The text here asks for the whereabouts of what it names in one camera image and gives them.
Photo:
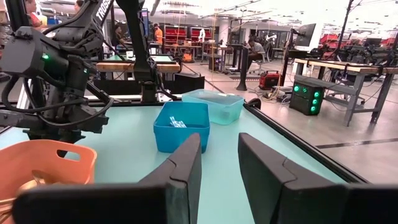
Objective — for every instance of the gold spoon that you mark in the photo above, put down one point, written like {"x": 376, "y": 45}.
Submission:
{"x": 6, "y": 207}
{"x": 40, "y": 180}

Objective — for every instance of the orange plastic bin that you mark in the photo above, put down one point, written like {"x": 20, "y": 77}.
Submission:
{"x": 25, "y": 158}

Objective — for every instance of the red storage shelving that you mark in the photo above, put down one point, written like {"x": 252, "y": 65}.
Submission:
{"x": 174, "y": 34}

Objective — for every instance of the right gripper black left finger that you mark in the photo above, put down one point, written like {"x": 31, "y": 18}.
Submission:
{"x": 174, "y": 186}

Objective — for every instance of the black pedestal stand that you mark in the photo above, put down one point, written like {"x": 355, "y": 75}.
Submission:
{"x": 242, "y": 68}

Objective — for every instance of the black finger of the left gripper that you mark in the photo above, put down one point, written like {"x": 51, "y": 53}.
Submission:
{"x": 70, "y": 138}
{"x": 43, "y": 137}

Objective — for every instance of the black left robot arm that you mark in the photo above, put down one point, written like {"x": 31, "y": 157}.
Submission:
{"x": 136, "y": 46}

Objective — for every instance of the person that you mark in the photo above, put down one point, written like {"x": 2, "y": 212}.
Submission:
{"x": 118, "y": 35}
{"x": 158, "y": 34}
{"x": 256, "y": 49}
{"x": 34, "y": 17}

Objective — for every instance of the grey metal workbench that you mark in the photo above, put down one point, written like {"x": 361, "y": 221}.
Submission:
{"x": 342, "y": 66}

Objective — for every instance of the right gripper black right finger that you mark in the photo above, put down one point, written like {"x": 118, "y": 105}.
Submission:
{"x": 273, "y": 186}

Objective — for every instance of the black computer monitor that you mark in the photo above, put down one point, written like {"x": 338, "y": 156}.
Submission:
{"x": 306, "y": 34}

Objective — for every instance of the wooden table green top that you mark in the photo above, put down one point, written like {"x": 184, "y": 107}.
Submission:
{"x": 118, "y": 67}

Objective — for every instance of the light teal plastic bin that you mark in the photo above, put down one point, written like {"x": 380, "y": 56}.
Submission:
{"x": 224, "y": 115}

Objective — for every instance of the black frame clamp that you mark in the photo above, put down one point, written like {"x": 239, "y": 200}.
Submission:
{"x": 255, "y": 103}

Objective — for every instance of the black box green lights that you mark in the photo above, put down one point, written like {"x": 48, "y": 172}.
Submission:
{"x": 303, "y": 102}

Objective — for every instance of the red toolbox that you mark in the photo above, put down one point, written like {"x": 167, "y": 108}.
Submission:
{"x": 269, "y": 81}

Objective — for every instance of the blue plastic bin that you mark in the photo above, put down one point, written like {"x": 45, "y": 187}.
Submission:
{"x": 174, "y": 140}

